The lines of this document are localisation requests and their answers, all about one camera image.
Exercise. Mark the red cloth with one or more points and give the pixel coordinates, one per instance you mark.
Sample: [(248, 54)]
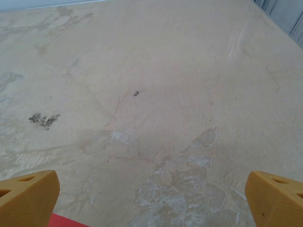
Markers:
[(64, 222)]

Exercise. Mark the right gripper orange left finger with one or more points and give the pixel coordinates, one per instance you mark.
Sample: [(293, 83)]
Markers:
[(26, 201)]

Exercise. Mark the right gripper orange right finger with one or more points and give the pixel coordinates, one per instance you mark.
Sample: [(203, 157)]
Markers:
[(277, 203)]

